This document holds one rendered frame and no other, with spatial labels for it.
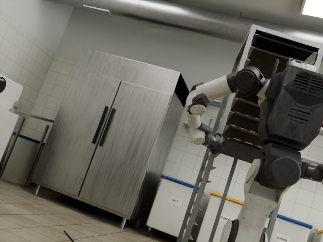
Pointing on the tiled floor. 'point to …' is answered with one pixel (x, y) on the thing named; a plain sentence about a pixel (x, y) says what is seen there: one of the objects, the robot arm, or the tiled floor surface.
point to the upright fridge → (113, 134)
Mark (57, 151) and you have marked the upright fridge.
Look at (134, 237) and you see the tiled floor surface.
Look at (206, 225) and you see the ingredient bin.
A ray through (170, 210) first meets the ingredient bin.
